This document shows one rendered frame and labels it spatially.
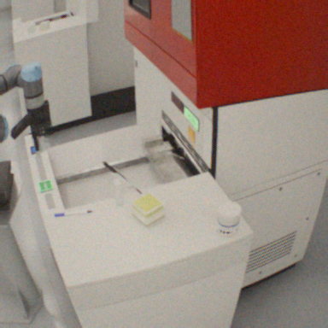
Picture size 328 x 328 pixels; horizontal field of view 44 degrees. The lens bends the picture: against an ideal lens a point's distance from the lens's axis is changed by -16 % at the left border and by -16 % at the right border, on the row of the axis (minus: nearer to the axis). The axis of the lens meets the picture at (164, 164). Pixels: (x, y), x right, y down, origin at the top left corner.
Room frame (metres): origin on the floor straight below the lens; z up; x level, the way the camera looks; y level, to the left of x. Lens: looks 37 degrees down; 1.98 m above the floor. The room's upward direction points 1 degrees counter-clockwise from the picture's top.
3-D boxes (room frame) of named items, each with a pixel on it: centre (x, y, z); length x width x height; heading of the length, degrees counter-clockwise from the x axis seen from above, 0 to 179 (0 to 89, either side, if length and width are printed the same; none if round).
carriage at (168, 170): (1.46, -0.01, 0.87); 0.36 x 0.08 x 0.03; 21
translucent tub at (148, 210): (1.07, 0.05, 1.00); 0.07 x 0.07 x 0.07; 40
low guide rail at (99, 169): (1.51, 0.22, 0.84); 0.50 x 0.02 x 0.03; 111
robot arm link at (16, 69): (1.29, 0.51, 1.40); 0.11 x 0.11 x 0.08; 53
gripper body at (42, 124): (1.25, 0.42, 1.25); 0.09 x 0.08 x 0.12; 111
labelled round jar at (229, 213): (1.00, -0.19, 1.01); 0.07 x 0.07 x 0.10
